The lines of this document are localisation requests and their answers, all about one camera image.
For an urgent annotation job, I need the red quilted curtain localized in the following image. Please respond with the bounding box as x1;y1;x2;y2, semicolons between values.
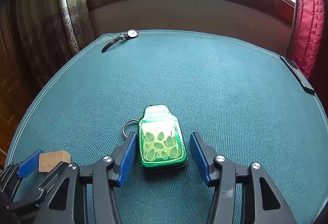
288;0;325;79

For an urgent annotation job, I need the green jar-shaped keychain pouch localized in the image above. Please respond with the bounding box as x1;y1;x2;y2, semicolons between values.
138;105;187;171

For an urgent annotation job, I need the metal key ring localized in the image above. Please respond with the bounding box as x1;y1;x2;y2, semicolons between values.
122;119;140;139

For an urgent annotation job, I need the wristwatch with black strap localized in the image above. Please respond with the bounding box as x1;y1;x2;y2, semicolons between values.
101;29;138;53

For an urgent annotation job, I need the small brown wooden block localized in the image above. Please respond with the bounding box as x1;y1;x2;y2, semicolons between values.
38;151;71;173

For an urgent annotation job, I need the black remote control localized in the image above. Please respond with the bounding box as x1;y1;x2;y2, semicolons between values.
280;56;315;95

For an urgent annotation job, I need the beige patterned curtain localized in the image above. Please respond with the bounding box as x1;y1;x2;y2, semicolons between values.
1;0;95;88

